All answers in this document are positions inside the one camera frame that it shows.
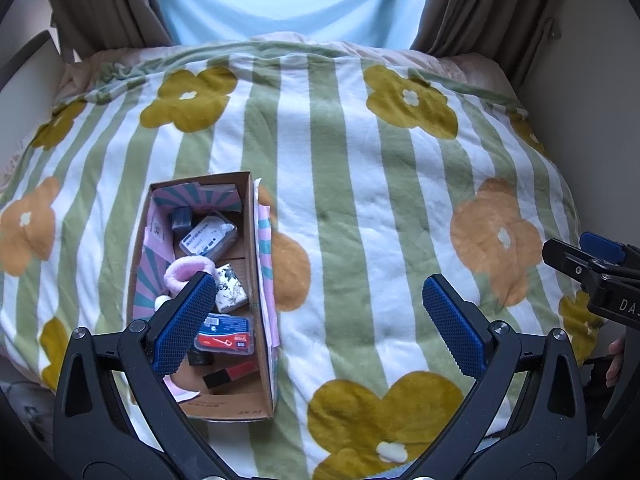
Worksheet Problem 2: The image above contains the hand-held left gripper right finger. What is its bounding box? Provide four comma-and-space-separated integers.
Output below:
421, 274, 588, 480

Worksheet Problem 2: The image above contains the pink fluffy scrunchie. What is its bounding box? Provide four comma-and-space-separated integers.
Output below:
164, 255, 218, 298

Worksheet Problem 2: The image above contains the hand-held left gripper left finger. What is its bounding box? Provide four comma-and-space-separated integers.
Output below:
52, 270, 218, 480

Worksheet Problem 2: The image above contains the light blue sheet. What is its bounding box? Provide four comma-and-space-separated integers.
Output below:
157, 0, 436, 48

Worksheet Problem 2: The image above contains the clear plastic case white label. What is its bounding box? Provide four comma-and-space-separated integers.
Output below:
179, 214, 238, 260

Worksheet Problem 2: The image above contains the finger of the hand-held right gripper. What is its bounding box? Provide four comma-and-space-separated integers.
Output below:
580, 231, 640, 273
541, 238, 608, 286

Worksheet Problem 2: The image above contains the brown curtain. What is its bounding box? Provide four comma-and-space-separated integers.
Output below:
410, 0, 561, 61
40, 0, 181, 63

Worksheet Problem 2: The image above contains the person's right hand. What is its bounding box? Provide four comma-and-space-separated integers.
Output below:
605, 336, 626, 388

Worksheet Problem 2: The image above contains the patterned cardboard box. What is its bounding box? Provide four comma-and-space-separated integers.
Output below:
125, 171, 280, 420

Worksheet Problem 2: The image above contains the striped flower blanket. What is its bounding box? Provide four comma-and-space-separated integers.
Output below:
0, 42, 608, 480

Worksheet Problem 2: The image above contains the white tissue pack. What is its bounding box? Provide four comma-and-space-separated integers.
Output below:
212, 261, 250, 312

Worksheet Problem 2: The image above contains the small dark blue box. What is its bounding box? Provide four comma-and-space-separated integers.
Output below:
170, 206, 195, 231

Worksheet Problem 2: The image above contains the red lip gloss tube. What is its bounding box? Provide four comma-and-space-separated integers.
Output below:
202, 361, 258, 390

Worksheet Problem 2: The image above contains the clear case with red label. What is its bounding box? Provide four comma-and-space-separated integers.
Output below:
194, 312, 254, 356

